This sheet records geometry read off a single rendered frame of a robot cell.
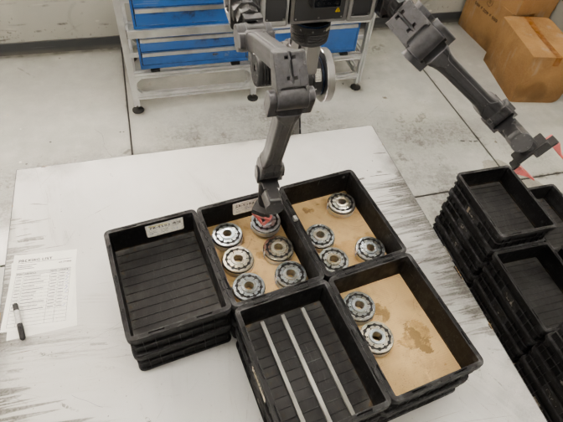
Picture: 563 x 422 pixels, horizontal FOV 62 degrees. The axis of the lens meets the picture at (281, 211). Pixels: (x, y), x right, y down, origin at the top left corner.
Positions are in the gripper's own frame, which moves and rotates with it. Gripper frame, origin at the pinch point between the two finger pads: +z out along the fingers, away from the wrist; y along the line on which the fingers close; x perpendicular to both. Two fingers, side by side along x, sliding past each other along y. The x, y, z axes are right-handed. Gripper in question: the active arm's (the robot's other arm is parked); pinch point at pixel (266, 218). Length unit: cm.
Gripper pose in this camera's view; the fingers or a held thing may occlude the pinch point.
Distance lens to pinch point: 161.4
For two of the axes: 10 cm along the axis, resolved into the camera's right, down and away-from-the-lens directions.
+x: -9.2, -3.3, 2.0
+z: -0.5, 6.2, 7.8
